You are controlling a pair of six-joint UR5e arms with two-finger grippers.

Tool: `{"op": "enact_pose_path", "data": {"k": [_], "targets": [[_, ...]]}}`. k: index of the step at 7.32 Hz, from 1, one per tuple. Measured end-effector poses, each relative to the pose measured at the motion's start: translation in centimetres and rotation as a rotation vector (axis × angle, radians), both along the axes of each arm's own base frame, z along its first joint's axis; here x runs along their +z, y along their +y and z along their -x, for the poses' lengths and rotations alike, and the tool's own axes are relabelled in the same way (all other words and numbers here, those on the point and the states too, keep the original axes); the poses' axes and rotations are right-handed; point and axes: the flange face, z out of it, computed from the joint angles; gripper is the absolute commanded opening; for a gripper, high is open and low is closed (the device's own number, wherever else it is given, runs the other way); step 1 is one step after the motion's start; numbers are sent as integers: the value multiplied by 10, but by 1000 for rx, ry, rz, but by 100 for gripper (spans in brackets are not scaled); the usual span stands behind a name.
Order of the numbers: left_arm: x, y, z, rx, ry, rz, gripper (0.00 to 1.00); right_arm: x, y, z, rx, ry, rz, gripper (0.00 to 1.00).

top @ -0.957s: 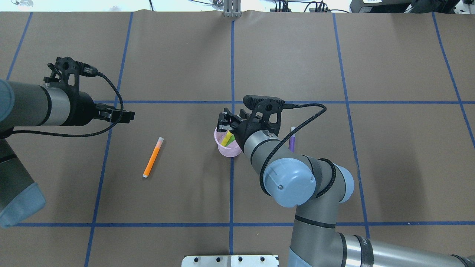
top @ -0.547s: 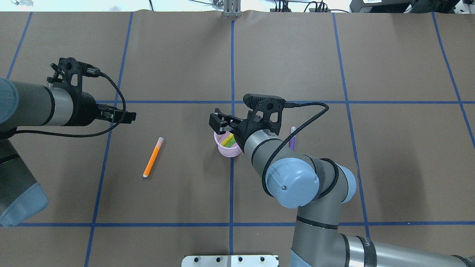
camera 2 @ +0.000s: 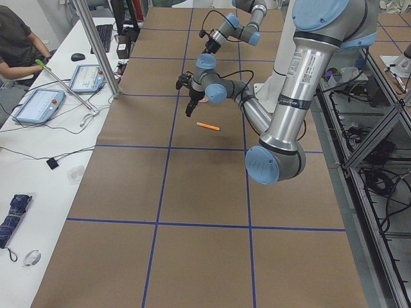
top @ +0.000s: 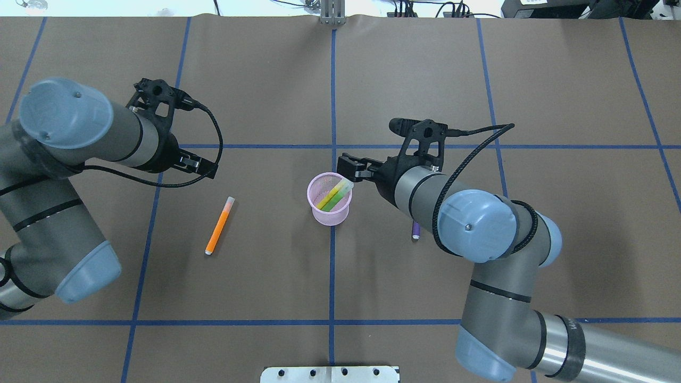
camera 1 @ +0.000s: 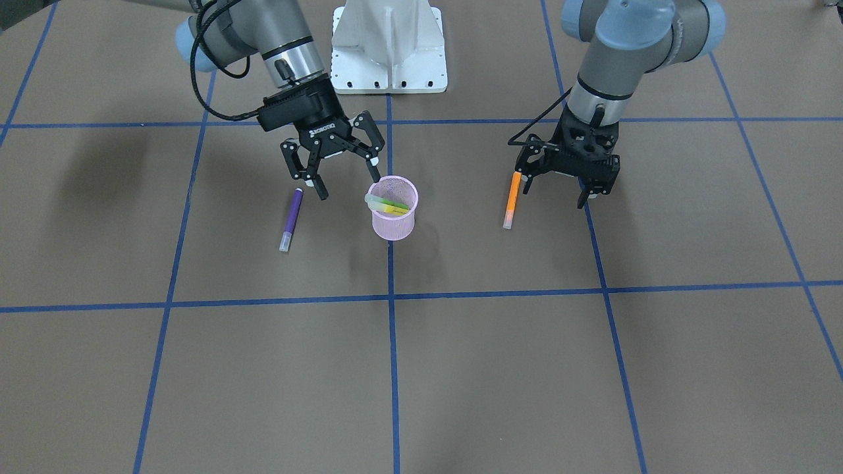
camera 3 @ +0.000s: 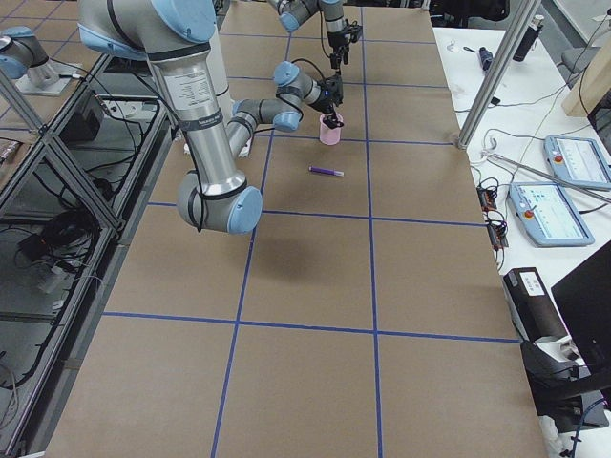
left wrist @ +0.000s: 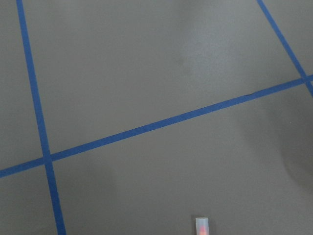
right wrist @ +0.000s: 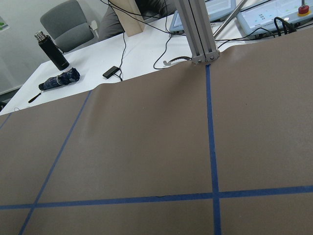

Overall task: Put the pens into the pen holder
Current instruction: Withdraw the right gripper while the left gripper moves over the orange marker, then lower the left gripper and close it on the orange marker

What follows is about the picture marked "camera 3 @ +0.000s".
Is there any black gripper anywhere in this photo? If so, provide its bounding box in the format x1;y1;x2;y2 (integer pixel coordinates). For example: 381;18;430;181
327;19;362;70
322;74;345;128

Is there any purple highlighter pen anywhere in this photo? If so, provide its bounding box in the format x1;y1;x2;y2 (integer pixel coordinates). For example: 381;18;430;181
308;166;345;177

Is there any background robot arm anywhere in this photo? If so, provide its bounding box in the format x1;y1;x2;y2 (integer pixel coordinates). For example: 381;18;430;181
1;26;73;95

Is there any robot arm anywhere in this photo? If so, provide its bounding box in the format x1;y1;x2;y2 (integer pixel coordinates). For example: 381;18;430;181
78;1;343;234
268;0;363;73

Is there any pink mesh pen holder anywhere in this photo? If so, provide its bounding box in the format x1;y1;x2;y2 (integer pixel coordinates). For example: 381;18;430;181
319;114;342;146

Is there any folded blue umbrella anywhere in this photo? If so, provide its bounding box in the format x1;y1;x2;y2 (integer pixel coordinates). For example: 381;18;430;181
478;47;494;73

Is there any brown paper table mat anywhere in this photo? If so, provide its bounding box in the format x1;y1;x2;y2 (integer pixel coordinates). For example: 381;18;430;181
46;8;545;457

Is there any near teach pendant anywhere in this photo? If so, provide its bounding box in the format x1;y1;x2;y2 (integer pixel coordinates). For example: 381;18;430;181
508;182;595;248

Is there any teach pendant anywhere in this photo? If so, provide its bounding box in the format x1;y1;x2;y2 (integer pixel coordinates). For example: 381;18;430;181
508;182;595;248
544;135;610;191

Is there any far teach pendant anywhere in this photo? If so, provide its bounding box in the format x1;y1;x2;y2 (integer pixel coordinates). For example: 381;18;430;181
544;135;610;191

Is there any black cardboard box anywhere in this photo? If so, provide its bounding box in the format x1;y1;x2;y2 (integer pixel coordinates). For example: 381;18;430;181
502;267;569;344

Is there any black monitor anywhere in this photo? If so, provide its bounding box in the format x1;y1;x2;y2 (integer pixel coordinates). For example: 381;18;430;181
552;242;610;373

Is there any aluminium frame post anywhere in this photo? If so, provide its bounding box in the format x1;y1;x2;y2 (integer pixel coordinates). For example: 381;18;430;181
454;0;541;151

